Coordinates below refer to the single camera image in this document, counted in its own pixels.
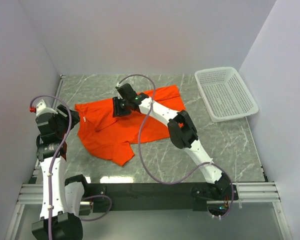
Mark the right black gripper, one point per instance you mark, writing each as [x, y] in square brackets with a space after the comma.
[118, 106]

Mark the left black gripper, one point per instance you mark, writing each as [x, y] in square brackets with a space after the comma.
[70, 115]

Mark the orange t shirt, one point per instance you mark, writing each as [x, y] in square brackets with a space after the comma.
[110, 138]

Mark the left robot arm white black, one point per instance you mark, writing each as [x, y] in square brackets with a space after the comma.
[59, 216]

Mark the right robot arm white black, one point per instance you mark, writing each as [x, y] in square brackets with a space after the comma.
[182, 133]

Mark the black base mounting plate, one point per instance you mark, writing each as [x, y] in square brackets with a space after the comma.
[156, 196]

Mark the white plastic mesh basket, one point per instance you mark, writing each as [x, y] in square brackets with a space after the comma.
[225, 94]

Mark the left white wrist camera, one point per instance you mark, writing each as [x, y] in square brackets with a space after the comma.
[41, 108]

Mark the aluminium rail frame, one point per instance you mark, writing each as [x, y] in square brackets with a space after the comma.
[248, 192]

